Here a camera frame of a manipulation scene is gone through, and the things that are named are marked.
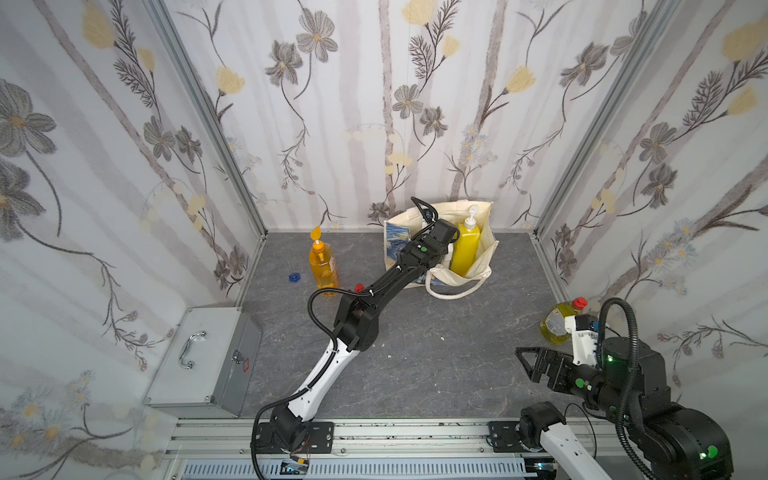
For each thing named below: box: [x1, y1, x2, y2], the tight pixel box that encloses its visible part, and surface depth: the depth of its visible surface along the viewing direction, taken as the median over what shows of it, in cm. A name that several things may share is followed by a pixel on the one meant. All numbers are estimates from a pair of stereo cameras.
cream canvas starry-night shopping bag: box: [384, 201, 499, 300], surface depth 90 cm
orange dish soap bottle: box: [309, 226, 340, 290], surface depth 92 cm
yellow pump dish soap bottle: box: [450, 204, 481, 278], surface depth 94 cm
